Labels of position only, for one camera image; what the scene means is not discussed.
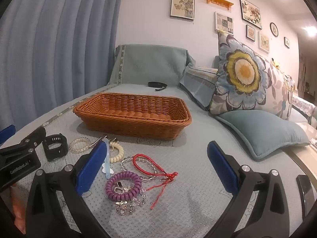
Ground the white coffee table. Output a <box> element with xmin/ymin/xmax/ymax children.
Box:
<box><xmin>292</xmin><ymin>121</ymin><xmax>317</xmax><ymax>152</ymax></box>

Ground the clear bead bracelet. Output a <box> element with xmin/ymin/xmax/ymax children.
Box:
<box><xmin>119</xmin><ymin>156</ymin><xmax>154</xmax><ymax>182</ymax></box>

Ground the flower picture frame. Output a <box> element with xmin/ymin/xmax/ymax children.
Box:
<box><xmin>239</xmin><ymin>0</ymin><xmax>263</xmax><ymax>30</ymax></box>

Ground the red cord bracelet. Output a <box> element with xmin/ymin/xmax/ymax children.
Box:
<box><xmin>132</xmin><ymin>154</ymin><xmax>179</xmax><ymax>210</ymax></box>

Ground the blue curtain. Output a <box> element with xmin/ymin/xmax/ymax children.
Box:
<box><xmin>0</xmin><ymin>0</ymin><xmax>126</xmax><ymax>131</ymax></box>

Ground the large flower print pillow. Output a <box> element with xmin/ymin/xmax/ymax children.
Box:
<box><xmin>209</xmin><ymin>31</ymin><xmax>273</xmax><ymax>115</ymax></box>

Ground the teal velvet cushion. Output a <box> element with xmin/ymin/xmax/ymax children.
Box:
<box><xmin>215</xmin><ymin>109</ymin><xmax>311</xmax><ymax>160</ymax></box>

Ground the pale floral pillow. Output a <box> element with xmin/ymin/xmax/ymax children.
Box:
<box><xmin>263</xmin><ymin>62</ymin><xmax>296</xmax><ymax>121</ymax></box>

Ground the blue striped pillow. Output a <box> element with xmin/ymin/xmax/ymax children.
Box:
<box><xmin>179</xmin><ymin>63</ymin><xmax>219</xmax><ymax>110</ymax></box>

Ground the checkered picture frame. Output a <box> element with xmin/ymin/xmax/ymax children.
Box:
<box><xmin>214</xmin><ymin>11</ymin><xmax>235</xmax><ymax>36</ymax></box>

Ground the black phone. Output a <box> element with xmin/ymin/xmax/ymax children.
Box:
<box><xmin>296</xmin><ymin>175</ymin><xmax>316</xmax><ymax>210</ymax></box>

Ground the purple spiral hair tie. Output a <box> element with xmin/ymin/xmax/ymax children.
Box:
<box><xmin>105</xmin><ymin>171</ymin><xmax>143</xmax><ymax>201</ymax></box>

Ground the narrow butterfly picture frame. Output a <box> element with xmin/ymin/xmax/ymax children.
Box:
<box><xmin>245</xmin><ymin>24</ymin><xmax>256</xmax><ymax>41</ymax></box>

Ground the cream spiral hair tie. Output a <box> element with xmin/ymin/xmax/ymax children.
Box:
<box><xmin>108</xmin><ymin>141</ymin><xmax>125</xmax><ymax>163</ymax></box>

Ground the clear spiral hair tie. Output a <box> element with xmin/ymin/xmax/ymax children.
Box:
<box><xmin>69</xmin><ymin>137</ymin><xmax>93</xmax><ymax>154</ymax></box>

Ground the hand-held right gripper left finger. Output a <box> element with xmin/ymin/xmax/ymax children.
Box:
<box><xmin>25</xmin><ymin>141</ymin><xmax>110</xmax><ymax>238</ymax></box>

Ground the white butterfly picture frame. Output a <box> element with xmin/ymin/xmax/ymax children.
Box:
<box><xmin>258</xmin><ymin>31</ymin><xmax>270</xmax><ymax>53</ymax></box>

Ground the ceiling light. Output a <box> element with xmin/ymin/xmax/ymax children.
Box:
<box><xmin>303</xmin><ymin>25</ymin><xmax>317</xmax><ymax>37</ymax></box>

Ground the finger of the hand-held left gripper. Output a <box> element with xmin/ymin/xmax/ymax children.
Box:
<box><xmin>0</xmin><ymin>125</ymin><xmax>16</xmax><ymax>145</ymax></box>
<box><xmin>0</xmin><ymin>127</ymin><xmax>46</xmax><ymax>163</ymax></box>

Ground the light blue plastic hair clip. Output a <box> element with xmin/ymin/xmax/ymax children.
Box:
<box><xmin>102</xmin><ymin>140</ymin><xmax>114</xmax><ymax>179</ymax></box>

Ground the yellow wall shelf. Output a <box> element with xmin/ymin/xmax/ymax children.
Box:
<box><xmin>203</xmin><ymin>0</ymin><xmax>235</xmax><ymax>11</ymax></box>

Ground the black watch strap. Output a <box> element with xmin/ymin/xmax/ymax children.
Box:
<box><xmin>42</xmin><ymin>134</ymin><xmax>69</xmax><ymax>161</ymax></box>

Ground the brown wicker basket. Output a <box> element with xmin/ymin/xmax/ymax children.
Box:
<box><xmin>73</xmin><ymin>92</ymin><xmax>192</xmax><ymax>140</ymax></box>

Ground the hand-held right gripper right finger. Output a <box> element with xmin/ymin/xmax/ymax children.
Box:
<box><xmin>207</xmin><ymin>141</ymin><xmax>301</xmax><ymax>238</ymax></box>

